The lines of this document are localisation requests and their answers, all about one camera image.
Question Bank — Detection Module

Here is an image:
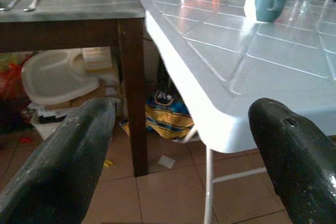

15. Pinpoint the yellow blue printed bag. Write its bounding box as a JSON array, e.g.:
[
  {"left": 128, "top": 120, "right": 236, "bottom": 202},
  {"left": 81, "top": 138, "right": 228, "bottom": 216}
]
[{"left": 119, "top": 89, "right": 195, "bottom": 141}]

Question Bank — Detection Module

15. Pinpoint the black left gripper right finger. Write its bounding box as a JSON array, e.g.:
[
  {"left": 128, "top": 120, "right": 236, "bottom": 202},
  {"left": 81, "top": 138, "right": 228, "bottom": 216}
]
[{"left": 248, "top": 97, "right": 336, "bottom": 224}]

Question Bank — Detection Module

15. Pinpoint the silver metal fork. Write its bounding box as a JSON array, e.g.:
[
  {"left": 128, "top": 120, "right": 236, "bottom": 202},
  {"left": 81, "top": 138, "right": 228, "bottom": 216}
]
[{"left": 0, "top": 0, "right": 27, "bottom": 12}]

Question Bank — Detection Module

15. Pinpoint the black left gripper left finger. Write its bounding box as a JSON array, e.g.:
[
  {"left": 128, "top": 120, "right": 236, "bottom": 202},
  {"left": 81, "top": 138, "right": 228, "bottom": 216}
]
[{"left": 0, "top": 97, "right": 117, "bottom": 224}]

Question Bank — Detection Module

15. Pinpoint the black white flat box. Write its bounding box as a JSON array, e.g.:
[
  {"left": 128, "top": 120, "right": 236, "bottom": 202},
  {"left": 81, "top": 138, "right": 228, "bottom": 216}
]
[{"left": 38, "top": 112, "right": 69, "bottom": 125}]

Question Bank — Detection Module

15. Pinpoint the cream stacked box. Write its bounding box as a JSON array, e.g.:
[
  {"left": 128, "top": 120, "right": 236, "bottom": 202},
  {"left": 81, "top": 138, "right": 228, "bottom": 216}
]
[{"left": 82, "top": 47, "right": 113, "bottom": 72}]

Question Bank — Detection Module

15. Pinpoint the white plastic folding table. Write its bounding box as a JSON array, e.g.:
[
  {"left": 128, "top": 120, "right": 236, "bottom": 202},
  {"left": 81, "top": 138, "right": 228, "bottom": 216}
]
[{"left": 134, "top": 0, "right": 336, "bottom": 224}]

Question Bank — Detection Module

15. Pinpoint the white paper scrap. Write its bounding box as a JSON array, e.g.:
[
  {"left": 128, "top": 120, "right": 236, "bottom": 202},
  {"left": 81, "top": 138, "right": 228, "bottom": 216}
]
[{"left": 157, "top": 155, "right": 176, "bottom": 169}]

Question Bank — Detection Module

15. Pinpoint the dark wooden table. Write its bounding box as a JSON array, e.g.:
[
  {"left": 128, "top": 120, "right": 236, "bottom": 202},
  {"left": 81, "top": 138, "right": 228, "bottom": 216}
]
[{"left": 0, "top": 0, "right": 149, "bottom": 177}]

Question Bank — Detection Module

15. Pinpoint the red plastic bag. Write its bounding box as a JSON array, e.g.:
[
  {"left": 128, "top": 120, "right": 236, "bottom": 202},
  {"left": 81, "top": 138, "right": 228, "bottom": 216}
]
[{"left": 0, "top": 61, "right": 24, "bottom": 101}]

